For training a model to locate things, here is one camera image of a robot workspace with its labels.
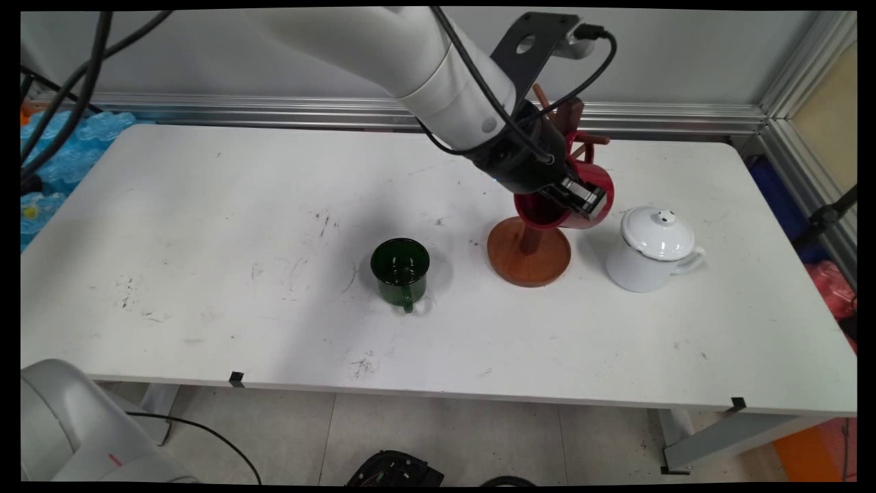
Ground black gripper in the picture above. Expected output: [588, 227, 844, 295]
[467, 101, 608, 221]

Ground red enamel mug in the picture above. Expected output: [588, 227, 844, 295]
[513, 130, 615, 231]

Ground brown wooden mug tree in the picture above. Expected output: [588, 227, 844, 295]
[487, 84, 610, 289]

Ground white enamel pot lid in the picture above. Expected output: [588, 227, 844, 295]
[621, 206, 697, 262]

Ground white enamel pot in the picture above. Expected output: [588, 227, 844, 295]
[605, 218, 707, 294]

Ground dark green enamel mug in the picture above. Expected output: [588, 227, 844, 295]
[370, 238, 434, 315]

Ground blue container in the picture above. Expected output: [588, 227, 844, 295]
[745, 156, 833, 265]

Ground red plastic bag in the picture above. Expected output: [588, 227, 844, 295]
[803, 260, 858, 354]

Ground grey slanted table leg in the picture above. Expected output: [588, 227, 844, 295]
[660, 409, 834, 475]

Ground black device on floor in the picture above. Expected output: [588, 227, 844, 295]
[345, 450, 446, 488]

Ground orange floor object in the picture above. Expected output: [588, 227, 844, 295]
[773, 417, 858, 483]

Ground white upright table leg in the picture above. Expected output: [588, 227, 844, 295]
[140, 383, 181, 427]

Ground thin black slanted rod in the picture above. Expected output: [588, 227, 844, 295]
[21, 65, 105, 114]

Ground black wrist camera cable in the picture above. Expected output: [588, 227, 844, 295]
[416, 7, 618, 166]

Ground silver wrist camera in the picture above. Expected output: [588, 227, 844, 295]
[561, 26, 597, 60]

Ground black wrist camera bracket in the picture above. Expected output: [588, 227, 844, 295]
[489, 12, 582, 105]

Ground short aluminium frame rail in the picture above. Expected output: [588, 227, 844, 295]
[756, 10, 858, 289]

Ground long aluminium frame rail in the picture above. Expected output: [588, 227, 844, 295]
[31, 92, 768, 142]

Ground black floor cable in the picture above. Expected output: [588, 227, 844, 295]
[126, 411, 263, 485]

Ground black hanging cable bundle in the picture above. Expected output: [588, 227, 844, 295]
[21, 10, 175, 194]

